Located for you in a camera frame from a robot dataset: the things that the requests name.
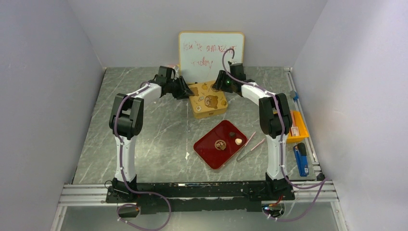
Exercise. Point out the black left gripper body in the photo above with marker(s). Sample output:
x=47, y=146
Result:
x=176, y=90

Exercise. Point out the gold chocolate tin box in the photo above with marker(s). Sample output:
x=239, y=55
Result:
x=201, y=111

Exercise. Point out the beige heart chocolate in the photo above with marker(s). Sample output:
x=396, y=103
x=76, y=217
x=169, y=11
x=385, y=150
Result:
x=238, y=141

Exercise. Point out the whiteboard with yellow frame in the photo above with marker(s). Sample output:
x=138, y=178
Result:
x=203, y=54

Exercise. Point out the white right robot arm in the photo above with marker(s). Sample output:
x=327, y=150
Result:
x=274, y=119

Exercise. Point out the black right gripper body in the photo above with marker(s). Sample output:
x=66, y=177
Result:
x=223, y=83

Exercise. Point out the yellow plastic bin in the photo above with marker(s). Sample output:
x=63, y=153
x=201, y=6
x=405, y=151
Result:
x=302, y=130

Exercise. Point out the dark round chocolate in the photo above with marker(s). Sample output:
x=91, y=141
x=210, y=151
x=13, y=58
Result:
x=232, y=134

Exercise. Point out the metal tweezers with pink grips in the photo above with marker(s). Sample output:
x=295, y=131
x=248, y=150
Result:
x=246, y=149

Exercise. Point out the red rectangular tray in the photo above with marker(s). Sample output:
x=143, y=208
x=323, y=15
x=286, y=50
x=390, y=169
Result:
x=216, y=147

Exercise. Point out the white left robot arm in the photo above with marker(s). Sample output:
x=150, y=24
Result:
x=126, y=121

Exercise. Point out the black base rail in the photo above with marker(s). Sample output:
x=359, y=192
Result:
x=153, y=198

